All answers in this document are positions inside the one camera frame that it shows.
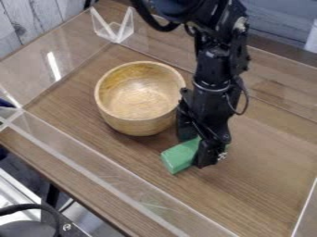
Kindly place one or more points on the black metal table leg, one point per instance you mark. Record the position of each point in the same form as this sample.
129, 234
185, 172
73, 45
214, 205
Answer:
52, 195

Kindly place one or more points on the clear acrylic back wall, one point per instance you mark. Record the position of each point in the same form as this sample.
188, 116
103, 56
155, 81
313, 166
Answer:
277, 80

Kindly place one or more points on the clear acrylic front wall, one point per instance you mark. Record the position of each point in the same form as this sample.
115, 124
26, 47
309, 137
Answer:
135, 192

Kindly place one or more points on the clear acrylic corner bracket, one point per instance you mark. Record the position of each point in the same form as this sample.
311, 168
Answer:
113, 31

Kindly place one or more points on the light brown wooden bowl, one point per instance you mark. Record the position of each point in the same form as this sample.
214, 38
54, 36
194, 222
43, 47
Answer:
137, 95

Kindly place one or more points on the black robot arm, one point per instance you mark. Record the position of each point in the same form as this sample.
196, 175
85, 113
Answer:
217, 24

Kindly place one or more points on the green rectangular block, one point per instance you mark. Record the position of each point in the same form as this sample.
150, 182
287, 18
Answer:
181, 156

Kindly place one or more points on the clear acrylic wall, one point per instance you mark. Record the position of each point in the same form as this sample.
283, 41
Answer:
277, 80
135, 192

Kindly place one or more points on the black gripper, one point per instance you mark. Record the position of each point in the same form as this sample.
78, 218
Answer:
202, 115

